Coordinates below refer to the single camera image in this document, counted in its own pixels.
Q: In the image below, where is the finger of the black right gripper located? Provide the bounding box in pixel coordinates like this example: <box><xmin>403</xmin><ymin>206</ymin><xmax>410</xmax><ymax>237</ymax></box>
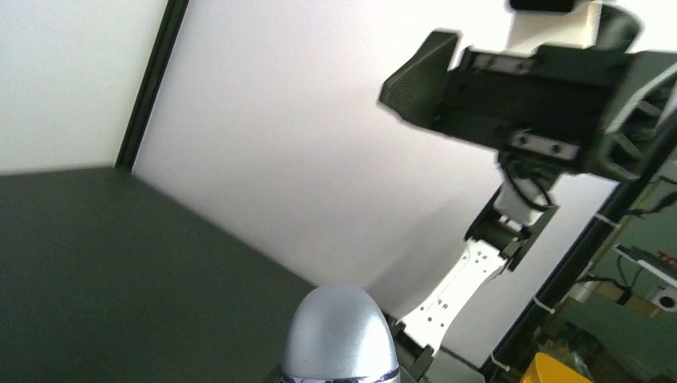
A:
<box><xmin>378</xmin><ymin>30</ymin><xmax>461</xmax><ymax>128</ymax></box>

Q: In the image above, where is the lavender earbud charging case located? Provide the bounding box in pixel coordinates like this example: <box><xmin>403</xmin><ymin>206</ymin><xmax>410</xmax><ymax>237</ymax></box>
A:
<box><xmin>281</xmin><ymin>284</ymin><xmax>402</xmax><ymax>382</ymax></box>

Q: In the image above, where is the black enclosure frame post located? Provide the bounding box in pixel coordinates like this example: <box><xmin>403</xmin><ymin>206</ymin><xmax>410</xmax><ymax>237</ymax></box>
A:
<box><xmin>115</xmin><ymin>0</ymin><xmax>190</xmax><ymax>172</ymax></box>

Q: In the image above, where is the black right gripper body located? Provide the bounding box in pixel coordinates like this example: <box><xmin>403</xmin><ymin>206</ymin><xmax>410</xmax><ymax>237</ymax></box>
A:
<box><xmin>434</xmin><ymin>45</ymin><xmax>677</xmax><ymax>184</ymax></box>

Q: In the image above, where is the yellow container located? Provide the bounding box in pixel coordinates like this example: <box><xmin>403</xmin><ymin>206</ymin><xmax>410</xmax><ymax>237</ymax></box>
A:
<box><xmin>519</xmin><ymin>353</ymin><xmax>592</xmax><ymax>383</ymax></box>

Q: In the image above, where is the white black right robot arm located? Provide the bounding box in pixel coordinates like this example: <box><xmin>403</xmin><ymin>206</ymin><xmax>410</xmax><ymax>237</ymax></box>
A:
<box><xmin>379</xmin><ymin>30</ymin><xmax>676</xmax><ymax>382</ymax></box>

